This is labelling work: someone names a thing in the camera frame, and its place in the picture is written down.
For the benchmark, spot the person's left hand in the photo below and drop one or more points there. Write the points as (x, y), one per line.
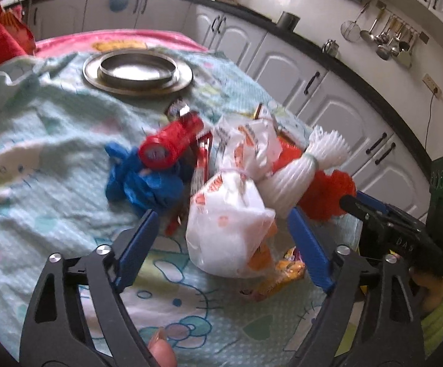
(162, 351)

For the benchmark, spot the steel teapot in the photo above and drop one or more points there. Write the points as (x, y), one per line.
(330, 48)

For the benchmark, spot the black kitchen countertop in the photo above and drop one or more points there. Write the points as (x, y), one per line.
(244, 11)

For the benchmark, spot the row of hanging steel utensils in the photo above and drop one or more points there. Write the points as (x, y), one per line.
(391, 46)

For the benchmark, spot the white plastic bag orange print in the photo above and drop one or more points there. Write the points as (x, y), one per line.
(225, 214)

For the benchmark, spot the red cylindrical can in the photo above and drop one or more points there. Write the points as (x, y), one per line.
(172, 137)

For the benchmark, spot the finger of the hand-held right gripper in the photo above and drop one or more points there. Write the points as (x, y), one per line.
(351, 203)
(374, 202)

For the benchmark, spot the brown candy wrapper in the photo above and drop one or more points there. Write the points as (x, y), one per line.
(260, 111)

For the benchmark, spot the dark candy wrapper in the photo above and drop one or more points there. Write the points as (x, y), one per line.
(175, 109)

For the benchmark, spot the printed blanket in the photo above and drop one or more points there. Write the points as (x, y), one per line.
(53, 141)

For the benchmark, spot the orange snack wrapper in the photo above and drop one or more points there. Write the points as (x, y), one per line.
(282, 275)

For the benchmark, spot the wall utensil rail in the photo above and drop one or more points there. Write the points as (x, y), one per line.
(422, 37)

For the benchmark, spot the wall power socket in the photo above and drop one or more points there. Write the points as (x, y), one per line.
(432, 84)

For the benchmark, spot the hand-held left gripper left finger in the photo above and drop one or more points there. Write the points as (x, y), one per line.
(141, 244)

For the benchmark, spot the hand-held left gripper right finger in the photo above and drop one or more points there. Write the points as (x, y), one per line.
(309, 244)

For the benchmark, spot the person's right hand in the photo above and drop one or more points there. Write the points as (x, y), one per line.
(429, 288)

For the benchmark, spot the white foam fruit net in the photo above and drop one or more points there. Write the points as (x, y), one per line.
(294, 179)

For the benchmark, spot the white kitchen cabinets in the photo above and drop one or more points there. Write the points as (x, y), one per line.
(282, 65)

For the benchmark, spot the dark metal mug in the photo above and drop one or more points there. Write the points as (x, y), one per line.
(287, 21)

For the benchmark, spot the round steel bowl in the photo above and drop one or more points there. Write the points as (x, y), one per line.
(137, 70)

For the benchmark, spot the red wrapper strip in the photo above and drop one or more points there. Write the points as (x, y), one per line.
(202, 156)

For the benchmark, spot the blue glove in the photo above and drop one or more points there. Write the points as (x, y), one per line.
(141, 187)

